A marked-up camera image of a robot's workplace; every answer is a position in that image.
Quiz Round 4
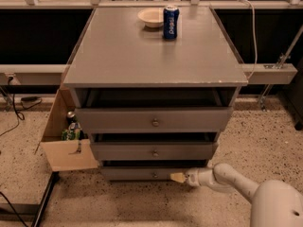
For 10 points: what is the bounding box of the black floor frame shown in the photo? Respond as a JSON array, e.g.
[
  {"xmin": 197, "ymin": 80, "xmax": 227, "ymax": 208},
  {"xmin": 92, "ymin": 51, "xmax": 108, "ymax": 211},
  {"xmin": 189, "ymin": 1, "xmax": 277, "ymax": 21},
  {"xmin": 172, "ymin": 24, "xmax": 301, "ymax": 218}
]
[{"xmin": 0, "ymin": 172, "xmax": 60, "ymax": 227}]

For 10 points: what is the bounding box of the blue Pepsi can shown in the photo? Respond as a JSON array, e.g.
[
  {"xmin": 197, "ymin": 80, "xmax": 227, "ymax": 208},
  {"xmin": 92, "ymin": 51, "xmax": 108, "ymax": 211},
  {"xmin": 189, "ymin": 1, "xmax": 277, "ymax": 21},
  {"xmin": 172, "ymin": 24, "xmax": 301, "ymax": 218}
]
[{"xmin": 163, "ymin": 5, "xmax": 180, "ymax": 40}]

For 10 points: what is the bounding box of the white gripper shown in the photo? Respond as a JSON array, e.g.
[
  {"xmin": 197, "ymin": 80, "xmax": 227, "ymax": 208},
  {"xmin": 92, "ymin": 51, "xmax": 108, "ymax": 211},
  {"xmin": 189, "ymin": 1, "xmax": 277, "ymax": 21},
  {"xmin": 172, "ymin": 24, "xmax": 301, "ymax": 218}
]
[{"xmin": 170, "ymin": 168, "xmax": 215, "ymax": 187}]

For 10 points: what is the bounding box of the grey drawer cabinet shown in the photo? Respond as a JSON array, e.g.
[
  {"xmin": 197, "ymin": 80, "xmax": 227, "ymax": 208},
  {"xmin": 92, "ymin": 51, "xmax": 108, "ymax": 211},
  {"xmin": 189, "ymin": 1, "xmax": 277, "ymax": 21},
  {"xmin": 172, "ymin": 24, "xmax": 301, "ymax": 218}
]
[{"xmin": 62, "ymin": 5, "xmax": 249, "ymax": 175}]

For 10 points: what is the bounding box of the grey drawer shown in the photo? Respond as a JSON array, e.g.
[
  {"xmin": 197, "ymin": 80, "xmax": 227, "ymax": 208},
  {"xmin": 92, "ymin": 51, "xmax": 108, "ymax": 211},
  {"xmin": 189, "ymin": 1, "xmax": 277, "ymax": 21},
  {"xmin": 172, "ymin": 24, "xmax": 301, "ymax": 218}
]
[
  {"xmin": 75, "ymin": 107, "xmax": 233, "ymax": 133},
  {"xmin": 91, "ymin": 132, "xmax": 218, "ymax": 161},
  {"xmin": 99, "ymin": 160, "xmax": 209, "ymax": 182}
]

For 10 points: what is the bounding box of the grey bottom drawer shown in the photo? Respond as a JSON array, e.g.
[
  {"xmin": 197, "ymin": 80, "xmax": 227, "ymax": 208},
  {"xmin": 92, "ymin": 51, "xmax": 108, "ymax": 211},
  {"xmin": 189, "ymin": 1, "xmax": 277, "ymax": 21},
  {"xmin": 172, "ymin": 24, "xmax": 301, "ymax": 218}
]
[{"xmin": 99, "ymin": 160, "xmax": 209, "ymax": 182}]

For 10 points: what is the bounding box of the grey top drawer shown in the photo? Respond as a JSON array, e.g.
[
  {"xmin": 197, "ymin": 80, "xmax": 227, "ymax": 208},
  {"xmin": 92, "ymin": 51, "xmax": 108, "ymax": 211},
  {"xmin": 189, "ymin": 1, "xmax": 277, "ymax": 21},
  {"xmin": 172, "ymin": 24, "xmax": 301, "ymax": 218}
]
[{"xmin": 75, "ymin": 107, "xmax": 233, "ymax": 133}]

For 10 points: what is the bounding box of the black power cable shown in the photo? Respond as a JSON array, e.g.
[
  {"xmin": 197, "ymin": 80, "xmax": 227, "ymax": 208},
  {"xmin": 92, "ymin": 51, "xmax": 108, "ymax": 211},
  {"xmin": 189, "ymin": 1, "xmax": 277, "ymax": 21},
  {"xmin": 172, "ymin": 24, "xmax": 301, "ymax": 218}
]
[{"xmin": 0, "ymin": 75, "xmax": 44, "ymax": 138}]

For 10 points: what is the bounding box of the cardboard box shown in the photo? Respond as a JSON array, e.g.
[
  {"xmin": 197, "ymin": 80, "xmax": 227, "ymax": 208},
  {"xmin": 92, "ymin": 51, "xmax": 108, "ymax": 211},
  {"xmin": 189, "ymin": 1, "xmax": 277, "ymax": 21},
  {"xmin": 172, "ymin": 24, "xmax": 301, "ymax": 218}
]
[{"xmin": 40, "ymin": 88, "xmax": 98, "ymax": 172}]

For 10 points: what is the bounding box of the white cable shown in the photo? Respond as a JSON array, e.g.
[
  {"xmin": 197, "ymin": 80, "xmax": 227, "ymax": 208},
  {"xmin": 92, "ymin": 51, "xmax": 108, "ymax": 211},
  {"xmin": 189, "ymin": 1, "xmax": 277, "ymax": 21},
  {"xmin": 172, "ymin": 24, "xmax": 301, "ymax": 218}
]
[{"xmin": 237, "ymin": 0, "xmax": 258, "ymax": 80}]

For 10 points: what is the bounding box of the dark soda can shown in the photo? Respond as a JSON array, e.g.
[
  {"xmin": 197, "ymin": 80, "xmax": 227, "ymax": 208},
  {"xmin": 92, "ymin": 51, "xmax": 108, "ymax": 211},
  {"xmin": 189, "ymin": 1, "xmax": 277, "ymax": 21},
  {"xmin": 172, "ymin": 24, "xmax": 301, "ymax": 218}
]
[{"xmin": 66, "ymin": 111, "xmax": 77, "ymax": 124}]

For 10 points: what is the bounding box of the grey middle drawer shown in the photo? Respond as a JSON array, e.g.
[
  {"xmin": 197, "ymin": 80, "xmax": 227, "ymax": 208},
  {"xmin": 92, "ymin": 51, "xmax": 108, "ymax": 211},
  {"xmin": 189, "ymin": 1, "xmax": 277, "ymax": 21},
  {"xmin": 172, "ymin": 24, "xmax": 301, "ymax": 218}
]
[{"xmin": 91, "ymin": 132, "xmax": 218, "ymax": 161}]

